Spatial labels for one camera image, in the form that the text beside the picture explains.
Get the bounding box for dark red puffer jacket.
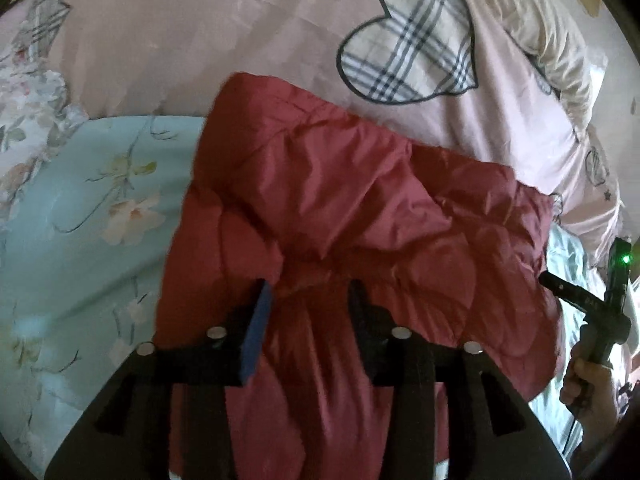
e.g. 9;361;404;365
154;73;562;479

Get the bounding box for person's right hand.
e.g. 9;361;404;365
560;342;618;448

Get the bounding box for light blue floral bedsheet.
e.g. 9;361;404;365
0;114;629;478

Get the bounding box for white floral pillow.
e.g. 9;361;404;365
1;54;88;224

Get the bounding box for pink quilt with plaid hearts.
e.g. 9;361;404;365
1;0;620;264

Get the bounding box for cream ruffled pillow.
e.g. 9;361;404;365
485;0;608;138

